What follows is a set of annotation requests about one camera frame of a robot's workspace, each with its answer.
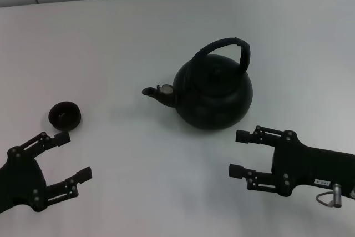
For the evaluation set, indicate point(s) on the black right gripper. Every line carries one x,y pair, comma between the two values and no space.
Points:
305,165

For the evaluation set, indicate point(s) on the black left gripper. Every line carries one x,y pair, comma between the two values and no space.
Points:
22,181

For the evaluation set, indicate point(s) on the small dark teacup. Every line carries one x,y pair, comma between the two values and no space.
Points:
65,122

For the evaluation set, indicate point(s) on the black round teapot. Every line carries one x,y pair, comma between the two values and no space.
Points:
213,101

